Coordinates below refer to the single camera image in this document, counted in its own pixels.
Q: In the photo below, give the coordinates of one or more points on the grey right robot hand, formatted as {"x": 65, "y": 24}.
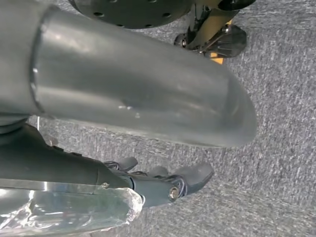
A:
{"x": 148, "y": 91}

